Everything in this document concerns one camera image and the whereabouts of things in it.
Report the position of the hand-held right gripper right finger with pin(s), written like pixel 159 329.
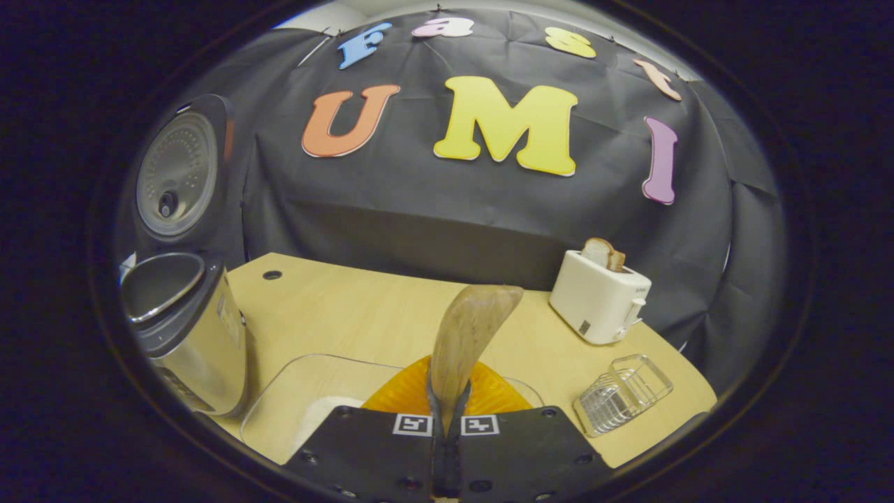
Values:
pixel 531 454

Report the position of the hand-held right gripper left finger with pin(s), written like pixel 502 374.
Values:
pixel 370 454

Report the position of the clear chopstick holder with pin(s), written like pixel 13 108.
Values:
pixel 621 395

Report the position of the wooden spoon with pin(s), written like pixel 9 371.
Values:
pixel 464 335

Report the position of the silver rice cooker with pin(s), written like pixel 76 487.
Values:
pixel 188 335

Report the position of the white toaster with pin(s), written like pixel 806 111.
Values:
pixel 597 304

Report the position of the toasted bread slice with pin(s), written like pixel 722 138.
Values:
pixel 604 253

